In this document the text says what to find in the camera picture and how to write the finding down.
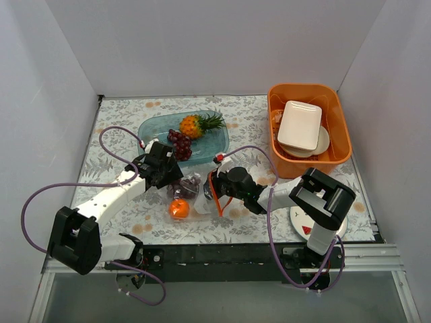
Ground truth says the purple fake grape bunch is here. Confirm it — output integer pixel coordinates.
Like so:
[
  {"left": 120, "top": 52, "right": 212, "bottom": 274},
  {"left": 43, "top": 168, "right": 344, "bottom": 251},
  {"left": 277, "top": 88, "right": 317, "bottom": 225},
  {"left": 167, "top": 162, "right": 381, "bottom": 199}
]
[
  {"left": 167, "top": 176, "right": 201, "bottom": 200},
  {"left": 167, "top": 129, "right": 192, "bottom": 162}
]

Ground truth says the clear zip top bag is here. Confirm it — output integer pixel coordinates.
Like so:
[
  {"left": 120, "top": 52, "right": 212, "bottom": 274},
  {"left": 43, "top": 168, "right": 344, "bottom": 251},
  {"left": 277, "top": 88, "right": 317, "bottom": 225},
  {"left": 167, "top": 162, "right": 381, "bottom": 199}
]
[{"left": 161, "top": 170, "right": 226, "bottom": 223}]

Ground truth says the fake pineapple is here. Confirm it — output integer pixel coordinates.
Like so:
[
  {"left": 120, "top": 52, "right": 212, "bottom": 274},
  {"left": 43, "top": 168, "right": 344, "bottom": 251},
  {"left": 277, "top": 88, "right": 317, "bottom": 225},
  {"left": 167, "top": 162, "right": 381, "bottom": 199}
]
[{"left": 179, "top": 113, "right": 226, "bottom": 140}]

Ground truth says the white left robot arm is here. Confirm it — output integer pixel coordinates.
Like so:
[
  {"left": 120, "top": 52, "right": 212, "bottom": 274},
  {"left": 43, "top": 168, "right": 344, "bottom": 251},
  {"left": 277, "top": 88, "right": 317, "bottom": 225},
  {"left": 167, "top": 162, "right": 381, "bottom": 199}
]
[{"left": 47, "top": 140, "right": 183, "bottom": 275}]

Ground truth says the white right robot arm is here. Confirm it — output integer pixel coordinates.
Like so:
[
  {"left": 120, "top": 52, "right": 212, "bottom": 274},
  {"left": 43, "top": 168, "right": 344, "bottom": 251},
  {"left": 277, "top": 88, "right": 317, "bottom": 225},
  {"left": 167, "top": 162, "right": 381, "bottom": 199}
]
[{"left": 203, "top": 167, "right": 356, "bottom": 268}]

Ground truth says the fake orange fruit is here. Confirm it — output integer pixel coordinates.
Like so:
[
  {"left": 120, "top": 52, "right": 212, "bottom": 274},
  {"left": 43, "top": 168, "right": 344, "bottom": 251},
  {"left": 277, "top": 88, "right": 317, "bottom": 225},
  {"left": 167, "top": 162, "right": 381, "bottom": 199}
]
[{"left": 168, "top": 199, "right": 190, "bottom": 219}]

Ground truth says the teal transparent plastic tray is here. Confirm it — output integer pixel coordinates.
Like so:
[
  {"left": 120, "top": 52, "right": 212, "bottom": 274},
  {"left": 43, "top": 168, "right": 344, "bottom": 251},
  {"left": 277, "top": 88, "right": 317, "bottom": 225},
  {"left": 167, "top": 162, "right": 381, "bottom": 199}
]
[{"left": 138, "top": 110, "right": 230, "bottom": 168}]

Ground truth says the watermelon pattern round plate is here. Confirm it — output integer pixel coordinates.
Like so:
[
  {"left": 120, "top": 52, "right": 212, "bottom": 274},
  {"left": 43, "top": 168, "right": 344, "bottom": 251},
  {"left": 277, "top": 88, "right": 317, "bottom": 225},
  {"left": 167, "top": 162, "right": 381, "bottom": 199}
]
[{"left": 289, "top": 205, "right": 348, "bottom": 242}]

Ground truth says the white rectangular plate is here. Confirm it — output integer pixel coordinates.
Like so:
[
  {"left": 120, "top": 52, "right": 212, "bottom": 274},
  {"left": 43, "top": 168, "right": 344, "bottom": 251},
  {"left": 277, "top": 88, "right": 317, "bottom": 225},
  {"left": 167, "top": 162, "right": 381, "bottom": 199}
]
[{"left": 277, "top": 100, "right": 322, "bottom": 151}]

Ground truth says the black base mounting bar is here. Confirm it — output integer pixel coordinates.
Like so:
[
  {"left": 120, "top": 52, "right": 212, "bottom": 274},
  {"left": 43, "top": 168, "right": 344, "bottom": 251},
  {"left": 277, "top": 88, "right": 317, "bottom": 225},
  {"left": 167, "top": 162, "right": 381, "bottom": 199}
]
[{"left": 114, "top": 242, "right": 334, "bottom": 292}]

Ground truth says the orange plastic basket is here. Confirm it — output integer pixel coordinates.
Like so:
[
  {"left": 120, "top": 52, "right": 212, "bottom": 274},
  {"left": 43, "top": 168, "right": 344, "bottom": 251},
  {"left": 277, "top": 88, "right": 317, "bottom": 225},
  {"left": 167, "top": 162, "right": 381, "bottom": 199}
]
[{"left": 267, "top": 83, "right": 352, "bottom": 178}]

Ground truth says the cream round plate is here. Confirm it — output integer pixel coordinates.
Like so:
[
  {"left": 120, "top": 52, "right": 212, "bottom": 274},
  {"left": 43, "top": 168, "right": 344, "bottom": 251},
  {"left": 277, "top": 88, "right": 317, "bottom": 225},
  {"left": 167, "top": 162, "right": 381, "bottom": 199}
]
[{"left": 279, "top": 126, "right": 330, "bottom": 158}]

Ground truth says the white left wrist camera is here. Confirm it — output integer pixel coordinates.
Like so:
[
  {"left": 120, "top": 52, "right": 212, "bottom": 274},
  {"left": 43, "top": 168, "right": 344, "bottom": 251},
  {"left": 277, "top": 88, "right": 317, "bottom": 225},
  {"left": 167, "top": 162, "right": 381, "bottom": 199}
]
[{"left": 139, "top": 139, "right": 159, "bottom": 153}]

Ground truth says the aluminium frame rail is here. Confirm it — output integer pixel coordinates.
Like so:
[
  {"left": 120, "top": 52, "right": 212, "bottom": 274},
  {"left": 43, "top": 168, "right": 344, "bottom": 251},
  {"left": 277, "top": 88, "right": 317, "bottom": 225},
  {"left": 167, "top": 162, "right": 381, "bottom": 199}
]
[{"left": 335, "top": 244, "right": 422, "bottom": 322}]

